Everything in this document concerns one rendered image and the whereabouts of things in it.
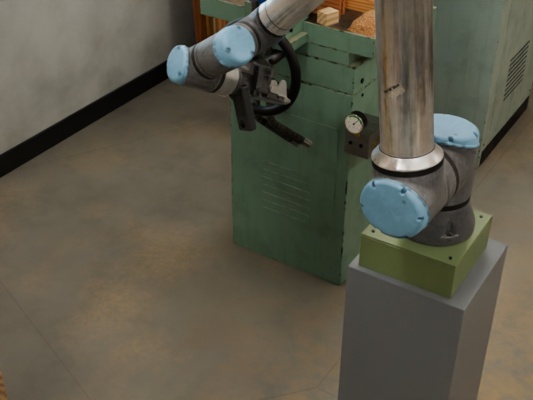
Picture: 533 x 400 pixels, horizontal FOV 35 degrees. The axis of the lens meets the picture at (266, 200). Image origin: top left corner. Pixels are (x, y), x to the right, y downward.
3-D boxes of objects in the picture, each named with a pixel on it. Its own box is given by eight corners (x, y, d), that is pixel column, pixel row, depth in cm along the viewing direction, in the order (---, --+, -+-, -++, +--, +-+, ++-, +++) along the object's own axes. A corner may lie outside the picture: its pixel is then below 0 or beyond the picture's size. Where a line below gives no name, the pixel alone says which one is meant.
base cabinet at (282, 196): (230, 243, 306) (226, 60, 267) (312, 172, 346) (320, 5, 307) (339, 287, 286) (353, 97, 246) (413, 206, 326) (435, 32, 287)
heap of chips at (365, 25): (344, 30, 239) (345, 17, 237) (367, 14, 248) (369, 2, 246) (373, 37, 235) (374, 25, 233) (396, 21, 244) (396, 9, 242)
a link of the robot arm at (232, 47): (249, 13, 194) (214, 33, 203) (218, 30, 186) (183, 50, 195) (268, 51, 196) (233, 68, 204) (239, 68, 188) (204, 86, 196)
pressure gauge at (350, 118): (343, 136, 247) (344, 111, 243) (349, 131, 250) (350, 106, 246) (362, 142, 245) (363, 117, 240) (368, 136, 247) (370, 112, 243)
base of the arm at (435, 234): (485, 216, 207) (492, 182, 202) (455, 255, 194) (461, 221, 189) (414, 192, 216) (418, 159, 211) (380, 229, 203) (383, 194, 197)
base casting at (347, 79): (228, 60, 267) (227, 32, 262) (320, 5, 307) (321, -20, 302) (354, 96, 247) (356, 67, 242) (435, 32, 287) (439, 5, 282)
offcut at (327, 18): (326, 26, 241) (327, 14, 239) (316, 22, 244) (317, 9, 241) (338, 23, 243) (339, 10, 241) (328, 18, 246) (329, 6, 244)
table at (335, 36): (180, 23, 258) (179, 4, 254) (238, -6, 279) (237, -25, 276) (358, 71, 230) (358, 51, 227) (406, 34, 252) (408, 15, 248)
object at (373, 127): (343, 152, 254) (344, 128, 249) (362, 136, 262) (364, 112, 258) (368, 160, 250) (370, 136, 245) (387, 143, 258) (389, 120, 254)
